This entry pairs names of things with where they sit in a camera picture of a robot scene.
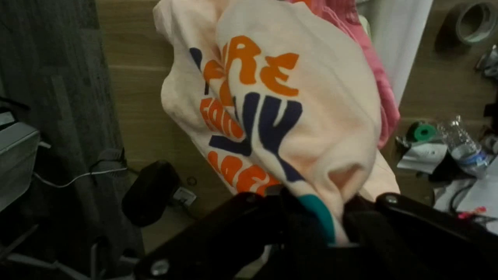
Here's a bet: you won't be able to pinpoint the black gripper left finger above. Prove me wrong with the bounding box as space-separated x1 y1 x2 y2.
133 189 336 280

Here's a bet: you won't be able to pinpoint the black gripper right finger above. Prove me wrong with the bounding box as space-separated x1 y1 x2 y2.
343 191 498 280

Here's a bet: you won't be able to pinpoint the peach printed t-shirt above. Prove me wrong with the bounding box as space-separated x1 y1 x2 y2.
151 0 402 245

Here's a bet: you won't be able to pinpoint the pink t-shirt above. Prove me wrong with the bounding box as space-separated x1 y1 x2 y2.
290 0 402 151

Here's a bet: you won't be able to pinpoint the white paper wrapper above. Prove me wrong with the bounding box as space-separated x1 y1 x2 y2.
396 141 448 175

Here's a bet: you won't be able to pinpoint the white paper sheets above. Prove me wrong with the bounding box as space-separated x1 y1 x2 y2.
455 154 498 236

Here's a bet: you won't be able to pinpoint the clear plastic water bottle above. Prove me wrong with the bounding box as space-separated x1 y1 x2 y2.
441 113 492 179

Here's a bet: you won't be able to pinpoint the green tape roll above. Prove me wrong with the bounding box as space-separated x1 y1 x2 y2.
406 119 441 144

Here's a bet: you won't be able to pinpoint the grey tape roll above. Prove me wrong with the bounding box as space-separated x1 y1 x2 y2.
453 0 498 46

